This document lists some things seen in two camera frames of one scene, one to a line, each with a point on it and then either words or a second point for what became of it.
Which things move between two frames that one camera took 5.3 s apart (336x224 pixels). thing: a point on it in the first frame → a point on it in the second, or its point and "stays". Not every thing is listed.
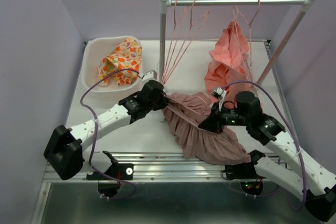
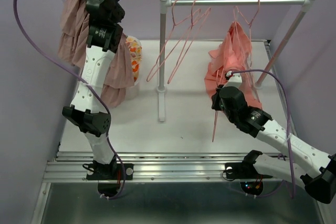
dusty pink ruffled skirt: [183, 113] → [74, 34]
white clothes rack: [166, 2] stays
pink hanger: [197, 96] → [217, 110]
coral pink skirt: [228, 65] stays
